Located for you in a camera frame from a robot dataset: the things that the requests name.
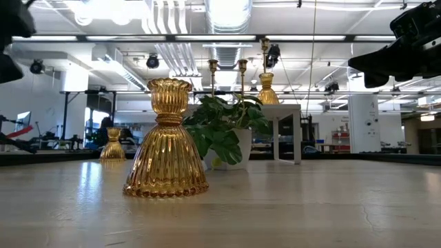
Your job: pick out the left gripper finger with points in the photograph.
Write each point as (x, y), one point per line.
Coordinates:
(8, 69)

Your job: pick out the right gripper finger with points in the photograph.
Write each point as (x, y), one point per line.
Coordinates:
(386, 60)
(377, 80)

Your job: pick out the amber ribbed glass candle holder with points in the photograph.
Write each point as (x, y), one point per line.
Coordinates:
(113, 148)
(268, 94)
(167, 155)

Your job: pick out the short brass candlestick holder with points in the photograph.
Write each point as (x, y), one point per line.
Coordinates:
(242, 63)
(212, 63)

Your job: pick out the background black robot arm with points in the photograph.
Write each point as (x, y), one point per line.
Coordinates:
(17, 144)

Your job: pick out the black ceiling spotlight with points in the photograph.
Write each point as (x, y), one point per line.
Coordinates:
(152, 62)
(331, 87)
(37, 67)

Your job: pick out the background computer monitor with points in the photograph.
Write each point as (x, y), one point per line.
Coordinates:
(23, 120)

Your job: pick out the red tool cart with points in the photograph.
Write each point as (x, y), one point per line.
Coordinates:
(340, 139)

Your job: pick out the white perforated metal shelf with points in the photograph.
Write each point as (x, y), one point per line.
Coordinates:
(286, 112)

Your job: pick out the person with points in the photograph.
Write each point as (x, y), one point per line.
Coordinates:
(105, 124)

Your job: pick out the green artificial potted plant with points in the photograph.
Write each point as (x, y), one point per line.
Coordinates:
(220, 137)

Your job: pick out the lit wall lamp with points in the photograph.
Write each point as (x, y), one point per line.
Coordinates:
(427, 118)

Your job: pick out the black overhead camera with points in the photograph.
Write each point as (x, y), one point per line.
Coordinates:
(273, 55)

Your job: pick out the silver ventilation duct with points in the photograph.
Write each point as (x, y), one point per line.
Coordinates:
(227, 17)

